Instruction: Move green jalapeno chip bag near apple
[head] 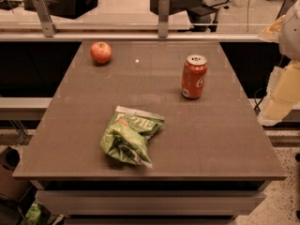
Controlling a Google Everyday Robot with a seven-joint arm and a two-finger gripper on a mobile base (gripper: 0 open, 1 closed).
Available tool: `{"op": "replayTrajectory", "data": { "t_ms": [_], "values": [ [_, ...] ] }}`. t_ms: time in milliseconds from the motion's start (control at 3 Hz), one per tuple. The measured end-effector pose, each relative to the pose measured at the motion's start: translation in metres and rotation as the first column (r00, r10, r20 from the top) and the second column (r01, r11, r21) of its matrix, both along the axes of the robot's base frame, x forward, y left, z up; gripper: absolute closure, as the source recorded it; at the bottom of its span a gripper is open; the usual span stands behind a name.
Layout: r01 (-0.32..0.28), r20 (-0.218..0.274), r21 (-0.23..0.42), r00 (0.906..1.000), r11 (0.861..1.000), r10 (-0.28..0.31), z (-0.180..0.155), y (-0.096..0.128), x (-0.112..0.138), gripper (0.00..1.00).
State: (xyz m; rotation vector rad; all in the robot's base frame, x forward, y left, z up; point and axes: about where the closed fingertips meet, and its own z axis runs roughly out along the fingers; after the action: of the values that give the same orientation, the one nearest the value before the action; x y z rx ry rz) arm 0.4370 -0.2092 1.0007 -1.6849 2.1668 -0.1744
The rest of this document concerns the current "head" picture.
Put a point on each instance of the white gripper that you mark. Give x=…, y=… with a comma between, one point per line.
x=291, y=37

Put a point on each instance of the green jalapeno chip bag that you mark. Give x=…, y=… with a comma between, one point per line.
x=127, y=135

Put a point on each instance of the red apple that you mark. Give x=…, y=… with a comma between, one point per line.
x=101, y=52

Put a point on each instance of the green bag under table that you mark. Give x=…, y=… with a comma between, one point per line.
x=37, y=214

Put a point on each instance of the orange soda can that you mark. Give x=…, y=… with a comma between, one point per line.
x=194, y=73

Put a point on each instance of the grey drawer under table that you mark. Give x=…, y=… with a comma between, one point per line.
x=149, y=203

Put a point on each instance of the brown cardboard box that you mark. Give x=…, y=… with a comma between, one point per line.
x=11, y=189

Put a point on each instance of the right metal rail bracket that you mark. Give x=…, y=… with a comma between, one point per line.
x=288, y=7

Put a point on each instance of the metal rail bracket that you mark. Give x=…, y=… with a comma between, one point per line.
x=47, y=24
x=163, y=18
x=288, y=7

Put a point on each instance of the middle metal rail bracket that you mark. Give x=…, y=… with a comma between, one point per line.
x=163, y=18

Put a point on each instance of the left metal rail bracket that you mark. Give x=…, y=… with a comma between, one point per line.
x=47, y=24

